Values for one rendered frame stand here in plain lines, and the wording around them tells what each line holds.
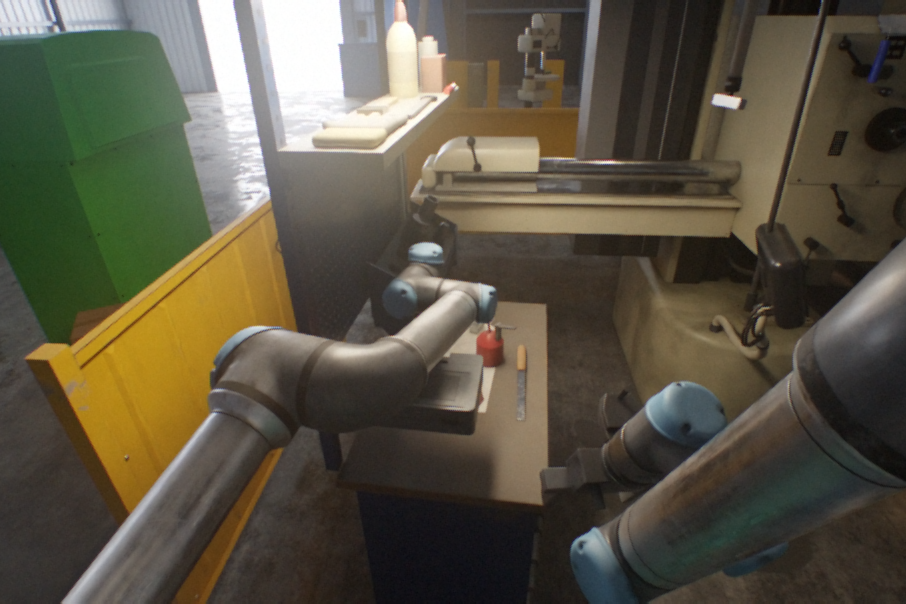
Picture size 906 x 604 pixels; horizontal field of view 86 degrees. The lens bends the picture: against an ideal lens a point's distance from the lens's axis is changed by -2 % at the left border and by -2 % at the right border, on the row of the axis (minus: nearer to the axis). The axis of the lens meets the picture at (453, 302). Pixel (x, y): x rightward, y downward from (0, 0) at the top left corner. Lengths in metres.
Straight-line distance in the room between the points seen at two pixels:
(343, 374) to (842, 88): 1.93
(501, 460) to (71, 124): 2.84
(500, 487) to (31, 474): 2.55
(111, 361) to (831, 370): 1.49
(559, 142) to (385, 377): 3.90
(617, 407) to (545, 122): 3.76
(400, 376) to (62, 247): 3.19
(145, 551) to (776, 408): 0.54
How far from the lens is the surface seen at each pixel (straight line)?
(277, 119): 0.91
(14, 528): 3.04
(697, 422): 0.60
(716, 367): 2.63
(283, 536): 2.43
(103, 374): 1.55
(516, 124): 4.36
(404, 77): 1.42
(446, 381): 1.12
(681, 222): 2.43
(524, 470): 1.27
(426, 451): 1.30
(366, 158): 0.84
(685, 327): 2.62
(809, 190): 2.26
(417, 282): 0.98
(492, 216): 2.30
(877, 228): 2.46
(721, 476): 0.37
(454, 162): 2.21
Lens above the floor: 1.90
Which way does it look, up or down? 30 degrees down
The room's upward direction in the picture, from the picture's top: 1 degrees counter-clockwise
